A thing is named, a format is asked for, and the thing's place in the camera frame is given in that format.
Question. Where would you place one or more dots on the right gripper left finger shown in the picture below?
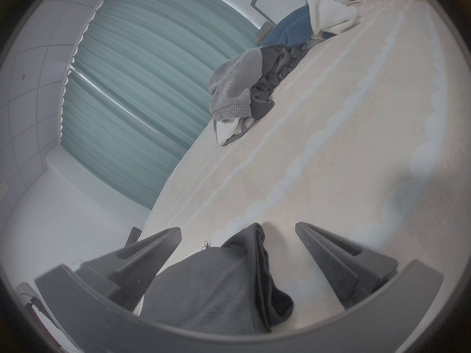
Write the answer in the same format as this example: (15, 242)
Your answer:
(136, 270)

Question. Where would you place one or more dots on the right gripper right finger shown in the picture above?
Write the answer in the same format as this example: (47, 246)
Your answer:
(333, 265)

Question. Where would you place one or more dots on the black T-shirt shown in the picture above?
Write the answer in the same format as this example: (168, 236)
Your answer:
(213, 289)

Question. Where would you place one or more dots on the bed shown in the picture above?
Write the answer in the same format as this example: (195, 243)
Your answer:
(349, 123)

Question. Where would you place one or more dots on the pile of clothes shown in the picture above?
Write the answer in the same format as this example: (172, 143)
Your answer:
(239, 83)

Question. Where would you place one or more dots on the black chest of drawers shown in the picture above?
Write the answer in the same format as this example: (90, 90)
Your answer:
(133, 236)

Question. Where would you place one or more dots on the blue-green curtain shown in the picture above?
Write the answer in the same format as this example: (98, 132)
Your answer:
(165, 50)
(121, 153)

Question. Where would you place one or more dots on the grey bedside table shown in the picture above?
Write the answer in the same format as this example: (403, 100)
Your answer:
(264, 33)

